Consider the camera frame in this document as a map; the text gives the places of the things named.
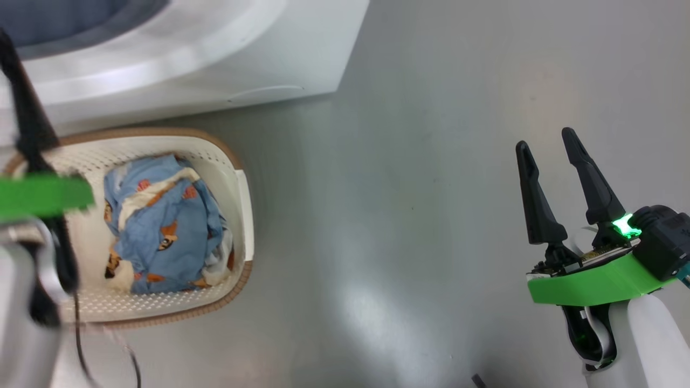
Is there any grey rubber door gasket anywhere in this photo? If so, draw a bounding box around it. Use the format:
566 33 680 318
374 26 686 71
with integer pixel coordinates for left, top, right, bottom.
0 0 171 60

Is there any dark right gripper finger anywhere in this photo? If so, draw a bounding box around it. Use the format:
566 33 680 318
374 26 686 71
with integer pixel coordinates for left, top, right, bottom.
562 127 626 226
516 141 568 246

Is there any blue bear print garment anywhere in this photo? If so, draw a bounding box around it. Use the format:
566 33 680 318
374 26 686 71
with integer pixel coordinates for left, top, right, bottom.
103 155 228 294

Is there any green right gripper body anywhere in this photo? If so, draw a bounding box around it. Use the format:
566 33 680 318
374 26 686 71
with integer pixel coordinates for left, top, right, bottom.
527 213 679 308

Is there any cream basket with brown rim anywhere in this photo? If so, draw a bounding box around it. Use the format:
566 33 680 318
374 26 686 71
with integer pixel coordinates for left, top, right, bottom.
3 127 254 329

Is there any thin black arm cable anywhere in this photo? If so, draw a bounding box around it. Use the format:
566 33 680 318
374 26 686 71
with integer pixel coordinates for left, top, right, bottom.
73 291 142 388

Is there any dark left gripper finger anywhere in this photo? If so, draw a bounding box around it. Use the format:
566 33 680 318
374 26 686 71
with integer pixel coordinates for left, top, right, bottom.
0 30 60 174

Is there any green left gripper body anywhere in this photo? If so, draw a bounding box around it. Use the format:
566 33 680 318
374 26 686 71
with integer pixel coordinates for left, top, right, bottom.
0 172 95 222

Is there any white front-load washing machine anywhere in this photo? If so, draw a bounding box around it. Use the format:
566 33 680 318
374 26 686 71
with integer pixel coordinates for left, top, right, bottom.
0 0 370 147

